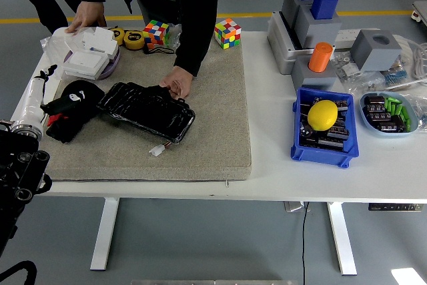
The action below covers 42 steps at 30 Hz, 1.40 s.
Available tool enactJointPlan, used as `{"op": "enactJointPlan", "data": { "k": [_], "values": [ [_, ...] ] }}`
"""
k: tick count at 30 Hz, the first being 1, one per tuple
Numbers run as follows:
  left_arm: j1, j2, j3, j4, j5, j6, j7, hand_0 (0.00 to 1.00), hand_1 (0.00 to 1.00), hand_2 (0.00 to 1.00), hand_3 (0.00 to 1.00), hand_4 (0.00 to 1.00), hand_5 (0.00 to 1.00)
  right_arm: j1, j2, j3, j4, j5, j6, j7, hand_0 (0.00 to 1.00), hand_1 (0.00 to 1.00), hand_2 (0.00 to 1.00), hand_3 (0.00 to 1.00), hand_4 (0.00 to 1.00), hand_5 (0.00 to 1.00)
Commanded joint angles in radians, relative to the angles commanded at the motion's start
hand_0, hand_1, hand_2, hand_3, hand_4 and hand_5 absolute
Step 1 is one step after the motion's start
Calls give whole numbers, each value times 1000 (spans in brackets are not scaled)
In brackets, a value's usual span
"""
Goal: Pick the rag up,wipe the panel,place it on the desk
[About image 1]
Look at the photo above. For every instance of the green cylinder cell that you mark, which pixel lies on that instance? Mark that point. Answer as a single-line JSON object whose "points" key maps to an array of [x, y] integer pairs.
{"points": [[408, 125], [399, 109], [405, 113], [393, 99], [387, 105], [394, 109]]}

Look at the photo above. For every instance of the person's left forearm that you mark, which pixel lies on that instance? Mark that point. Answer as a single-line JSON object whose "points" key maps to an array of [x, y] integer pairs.
{"points": [[193, 54]]}

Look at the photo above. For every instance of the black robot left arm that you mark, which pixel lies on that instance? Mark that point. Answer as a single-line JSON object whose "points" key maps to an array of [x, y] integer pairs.
{"points": [[16, 155]]}

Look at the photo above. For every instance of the grey holder block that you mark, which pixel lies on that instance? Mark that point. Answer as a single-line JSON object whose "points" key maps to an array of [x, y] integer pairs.
{"points": [[289, 6], [313, 79], [317, 33]]}

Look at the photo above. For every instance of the orange cylinder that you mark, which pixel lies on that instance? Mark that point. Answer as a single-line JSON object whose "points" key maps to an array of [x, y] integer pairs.
{"points": [[320, 58]]}

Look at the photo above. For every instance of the yellow tape measure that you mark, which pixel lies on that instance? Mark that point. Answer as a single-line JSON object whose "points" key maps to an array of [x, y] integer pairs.
{"points": [[134, 40], [117, 35]]}

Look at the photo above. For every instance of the black capacitor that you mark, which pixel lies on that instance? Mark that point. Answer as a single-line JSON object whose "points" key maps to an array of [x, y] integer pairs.
{"points": [[338, 133], [379, 117], [388, 127], [374, 100], [305, 130], [332, 144], [375, 108], [342, 104]]}

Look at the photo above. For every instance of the large clear plastic bag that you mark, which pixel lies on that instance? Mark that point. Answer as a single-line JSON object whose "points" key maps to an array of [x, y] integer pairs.
{"points": [[53, 48]]}

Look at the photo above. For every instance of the blue plastic bin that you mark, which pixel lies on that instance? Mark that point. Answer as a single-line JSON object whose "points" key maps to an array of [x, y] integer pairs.
{"points": [[325, 159]]}

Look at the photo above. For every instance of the colourful puzzle cube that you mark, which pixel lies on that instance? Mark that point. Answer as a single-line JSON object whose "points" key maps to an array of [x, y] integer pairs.
{"points": [[155, 34], [227, 34]]}

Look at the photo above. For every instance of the grey under-table bracket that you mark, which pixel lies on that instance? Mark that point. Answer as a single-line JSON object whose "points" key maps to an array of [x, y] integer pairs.
{"points": [[295, 206]]}

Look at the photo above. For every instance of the light blue tray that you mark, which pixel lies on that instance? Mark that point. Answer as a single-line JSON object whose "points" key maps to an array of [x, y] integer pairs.
{"points": [[367, 125]]}

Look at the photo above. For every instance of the thin white rod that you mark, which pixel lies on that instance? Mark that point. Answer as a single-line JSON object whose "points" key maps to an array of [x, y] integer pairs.
{"points": [[410, 83]]}

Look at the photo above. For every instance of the crumpled clear bag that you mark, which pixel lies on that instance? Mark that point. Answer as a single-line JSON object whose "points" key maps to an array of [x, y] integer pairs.
{"points": [[421, 108]]}

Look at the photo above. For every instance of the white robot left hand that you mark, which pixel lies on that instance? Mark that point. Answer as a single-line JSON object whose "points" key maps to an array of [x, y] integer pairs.
{"points": [[33, 104]]}

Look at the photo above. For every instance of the bag of blue resistors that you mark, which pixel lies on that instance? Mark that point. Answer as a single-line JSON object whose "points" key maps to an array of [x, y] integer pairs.
{"points": [[397, 76]]}

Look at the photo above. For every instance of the white folded carton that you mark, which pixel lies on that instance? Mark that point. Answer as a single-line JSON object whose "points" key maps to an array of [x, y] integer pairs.
{"points": [[100, 39]]}

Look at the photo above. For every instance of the grey-brown mat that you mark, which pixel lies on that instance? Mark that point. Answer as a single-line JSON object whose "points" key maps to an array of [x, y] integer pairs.
{"points": [[207, 115]]}

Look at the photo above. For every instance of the purple round dish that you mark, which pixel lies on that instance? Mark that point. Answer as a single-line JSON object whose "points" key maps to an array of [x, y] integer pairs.
{"points": [[111, 64]]}

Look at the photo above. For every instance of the person's right hand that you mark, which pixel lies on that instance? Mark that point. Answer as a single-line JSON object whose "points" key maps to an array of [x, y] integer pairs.
{"points": [[88, 13]]}

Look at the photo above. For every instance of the glossy black panel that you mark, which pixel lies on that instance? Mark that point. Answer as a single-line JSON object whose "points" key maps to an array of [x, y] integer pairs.
{"points": [[146, 111]]}

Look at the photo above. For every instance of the light grey enclosure box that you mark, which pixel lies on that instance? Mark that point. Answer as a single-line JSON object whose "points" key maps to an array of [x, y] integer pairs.
{"points": [[278, 49]]}

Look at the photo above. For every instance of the white square box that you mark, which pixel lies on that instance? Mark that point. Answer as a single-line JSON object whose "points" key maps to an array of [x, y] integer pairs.
{"points": [[85, 61]]}

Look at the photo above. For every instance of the bag of metal parts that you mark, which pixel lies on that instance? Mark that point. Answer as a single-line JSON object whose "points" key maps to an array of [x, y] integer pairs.
{"points": [[345, 66]]}

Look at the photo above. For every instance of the small clear plastic bag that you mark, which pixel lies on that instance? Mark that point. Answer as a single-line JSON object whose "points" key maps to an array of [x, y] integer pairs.
{"points": [[174, 36]]}

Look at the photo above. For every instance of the black table control panel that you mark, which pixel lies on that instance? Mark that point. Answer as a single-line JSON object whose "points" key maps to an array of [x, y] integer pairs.
{"points": [[395, 207]]}

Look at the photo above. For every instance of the yellow lemon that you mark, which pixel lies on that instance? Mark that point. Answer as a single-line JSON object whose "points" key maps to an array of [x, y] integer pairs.
{"points": [[322, 115]]}

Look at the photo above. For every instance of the grey block with round hole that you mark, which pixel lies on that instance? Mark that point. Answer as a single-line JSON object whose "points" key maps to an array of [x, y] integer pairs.
{"points": [[373, 54]]}

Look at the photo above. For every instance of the grey cart with red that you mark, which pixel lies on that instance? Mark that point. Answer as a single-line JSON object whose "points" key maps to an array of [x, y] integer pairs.
{"points": [[420, 13]]}

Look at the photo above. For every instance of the blue bottle-shaped block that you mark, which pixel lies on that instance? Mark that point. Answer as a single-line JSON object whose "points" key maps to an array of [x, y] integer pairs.
{"points": [[324, 3]]}

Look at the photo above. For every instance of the bag of small screws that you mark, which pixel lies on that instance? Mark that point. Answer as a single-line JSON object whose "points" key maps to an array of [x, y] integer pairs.
{"points": [[367, 83]]}

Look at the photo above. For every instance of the person's left hand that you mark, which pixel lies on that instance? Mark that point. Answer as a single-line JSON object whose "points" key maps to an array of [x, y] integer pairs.
{"points": [[178, 81]]}

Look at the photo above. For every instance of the black rag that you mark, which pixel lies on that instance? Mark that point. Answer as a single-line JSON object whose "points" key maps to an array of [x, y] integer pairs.
{"points": [[85, 108]]}

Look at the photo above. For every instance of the white table leg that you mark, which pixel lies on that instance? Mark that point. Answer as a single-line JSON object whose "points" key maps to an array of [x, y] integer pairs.
{"points": [[342, 238], [105, 231]]}

